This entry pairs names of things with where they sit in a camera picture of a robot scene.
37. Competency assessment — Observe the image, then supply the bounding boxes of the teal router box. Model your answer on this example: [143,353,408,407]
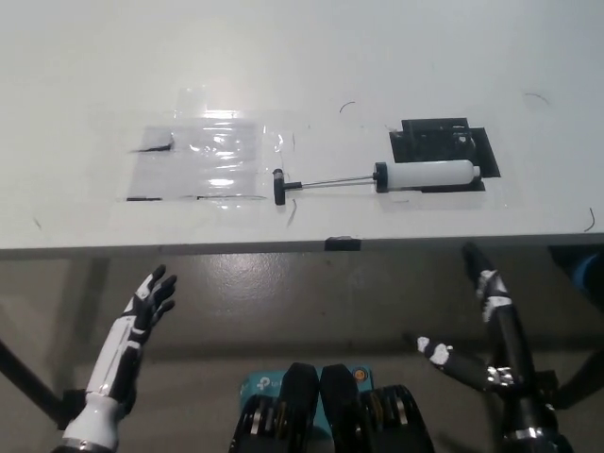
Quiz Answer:
[239,364,377,428]

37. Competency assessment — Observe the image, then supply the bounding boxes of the small white air pump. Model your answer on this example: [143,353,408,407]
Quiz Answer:
[272,159,483,207]

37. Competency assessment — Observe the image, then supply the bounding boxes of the black tape square patch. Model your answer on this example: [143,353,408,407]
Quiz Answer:
[388,117,502,194]

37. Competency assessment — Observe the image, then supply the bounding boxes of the clear glossy tape sheet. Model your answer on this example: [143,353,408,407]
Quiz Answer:
[112,84,296,205]

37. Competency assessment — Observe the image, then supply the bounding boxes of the black slanted table leg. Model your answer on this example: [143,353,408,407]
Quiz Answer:
[0,324,87,431]

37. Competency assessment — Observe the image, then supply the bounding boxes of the blue round object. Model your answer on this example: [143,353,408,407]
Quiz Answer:
[571,253,604,294]

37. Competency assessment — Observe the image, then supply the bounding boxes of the black teal robot right hand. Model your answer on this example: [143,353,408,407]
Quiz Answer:
[414,242,563,438]

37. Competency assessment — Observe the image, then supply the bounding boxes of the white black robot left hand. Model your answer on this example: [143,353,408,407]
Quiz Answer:
[60,263,179,447]

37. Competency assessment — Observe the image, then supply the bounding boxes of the short black tape strip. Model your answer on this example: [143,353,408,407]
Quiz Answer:
[324,234,363,252]

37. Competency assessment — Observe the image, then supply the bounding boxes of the black table leg with foot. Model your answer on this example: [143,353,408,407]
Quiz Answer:
[532,338,604,412]

